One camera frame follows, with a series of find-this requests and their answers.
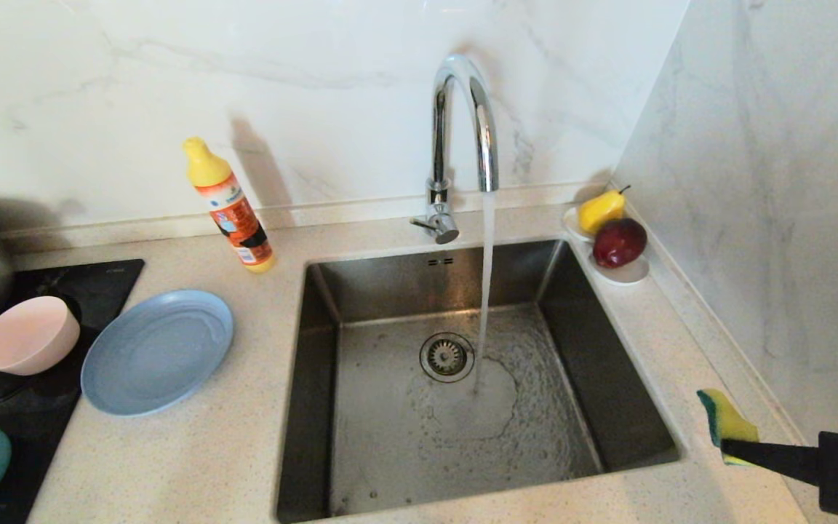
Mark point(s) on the stainless steel sink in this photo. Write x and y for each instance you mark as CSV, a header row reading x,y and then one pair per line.
x,y
404,451

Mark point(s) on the dark red apple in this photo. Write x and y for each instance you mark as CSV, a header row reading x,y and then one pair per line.
x,y
619,244

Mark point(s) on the white fruit dish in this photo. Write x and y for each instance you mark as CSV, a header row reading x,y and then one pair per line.
x,y
628,276

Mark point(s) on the chrome gooseneck faucet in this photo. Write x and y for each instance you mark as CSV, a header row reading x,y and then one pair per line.
x,y
439,131

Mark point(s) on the pink plastic bowl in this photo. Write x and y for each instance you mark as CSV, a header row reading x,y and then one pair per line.
x,y
26,335

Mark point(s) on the yellow sponge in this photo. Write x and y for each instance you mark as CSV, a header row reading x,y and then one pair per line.
x,y
724,418

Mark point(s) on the large blue-grey plate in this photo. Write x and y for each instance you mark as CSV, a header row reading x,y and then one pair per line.
x,y
157,353

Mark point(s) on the black induction cooktop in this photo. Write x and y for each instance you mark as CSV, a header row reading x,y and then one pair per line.
x,y
106,284

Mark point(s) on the metal drain strainer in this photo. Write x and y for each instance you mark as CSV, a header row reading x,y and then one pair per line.
x,y
447,357

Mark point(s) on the yellow capped dish soap bottle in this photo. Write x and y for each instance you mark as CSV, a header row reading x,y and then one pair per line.
x,y
236,215

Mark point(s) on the yellow pear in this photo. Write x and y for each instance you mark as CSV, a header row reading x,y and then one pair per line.
x,y
599,211

